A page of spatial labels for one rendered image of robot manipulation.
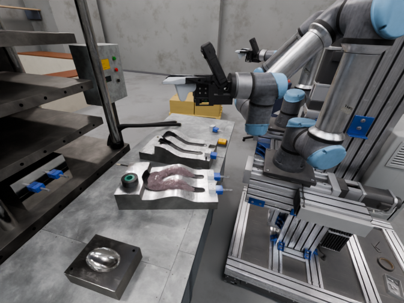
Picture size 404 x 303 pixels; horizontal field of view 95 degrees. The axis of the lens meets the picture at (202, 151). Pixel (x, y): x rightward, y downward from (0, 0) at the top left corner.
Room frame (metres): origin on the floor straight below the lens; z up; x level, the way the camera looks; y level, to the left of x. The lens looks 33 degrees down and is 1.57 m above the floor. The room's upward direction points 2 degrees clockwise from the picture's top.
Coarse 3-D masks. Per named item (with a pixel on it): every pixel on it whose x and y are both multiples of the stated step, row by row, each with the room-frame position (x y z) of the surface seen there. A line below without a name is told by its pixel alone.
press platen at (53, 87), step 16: (0, 80) 1.13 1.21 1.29; (16, 80) 1.14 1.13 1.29; (32, 80) 1.16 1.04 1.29; (48, 80) 1.17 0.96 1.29; (64, 80) 1.19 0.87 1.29; (80, 80) 1.20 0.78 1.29; (0, 96) 0.83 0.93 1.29; (16, 96) 0.84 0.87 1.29; (32, 96) 0.86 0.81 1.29; (48, 96) 0.93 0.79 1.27; (64, 96) 1.01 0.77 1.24; (0, 112) 0.72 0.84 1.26
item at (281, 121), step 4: (280, 112) 1.21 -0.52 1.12; (284, 112) 1.18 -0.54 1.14; (280, 116) 1.19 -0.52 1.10; (284, 116) 1.17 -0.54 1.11; (288, 116) 1.16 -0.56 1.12; (292, 116) 1.15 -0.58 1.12; (296, 116) 1.16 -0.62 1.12; (276, 120) 1.21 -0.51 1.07; (280, 120) 1.19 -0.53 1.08; (284, 120) 1.16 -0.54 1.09; (288, 120) 1.15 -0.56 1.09; (276, 124) 1.19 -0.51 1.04; (280, 124) 1.16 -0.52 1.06; (284, 124) 1.15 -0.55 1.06; (284, 128) 1.14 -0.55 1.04
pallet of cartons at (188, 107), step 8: (176, 96) 3.94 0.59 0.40; (192, 96) 3.98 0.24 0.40; (176, 104) 3.66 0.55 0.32; (184, 104) 3.64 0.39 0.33; (192, 104) 3.63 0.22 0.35; (200, 104) 3.59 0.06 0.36; (208, 104) 3.57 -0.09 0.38; (176, 112) 3.66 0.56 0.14; (184, 112) 3.64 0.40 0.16; (192, 112) 3.63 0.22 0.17; (200, 112) 3.59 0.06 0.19; (208, 112) 3.57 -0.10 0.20; (216, 112) 3.54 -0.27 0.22
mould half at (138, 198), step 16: (176, 176) 0.78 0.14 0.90; (128, 192) 0.63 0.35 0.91; (144, 192) 0.67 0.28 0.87; (160, 192) 0.67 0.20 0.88; (176, 192) 0.66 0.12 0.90; (192, 192) 0.69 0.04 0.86; (208, 192) 0.70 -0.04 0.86; (128, 208) 0.62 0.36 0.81; (144, 208) 0.62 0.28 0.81; (160, 208) 0.63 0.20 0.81; (176, 208) 0.63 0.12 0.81; (192, 208) 0.64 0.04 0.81; (208, 208) 0.64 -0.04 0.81
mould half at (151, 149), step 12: (180, 132) 1.26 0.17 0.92; (156, 144) 1.05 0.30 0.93; (180, 144) 1.12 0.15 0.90; (216, 144) 1.17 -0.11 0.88; (144, 156) 1.05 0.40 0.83; (156, 156) 1.03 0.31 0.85; (168, 156) 1.01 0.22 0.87; (180, 156) 0.99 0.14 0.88; (192, 156) 0.99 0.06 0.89; (204, 156) 0.99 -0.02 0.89; (204, 168) 0.95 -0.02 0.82
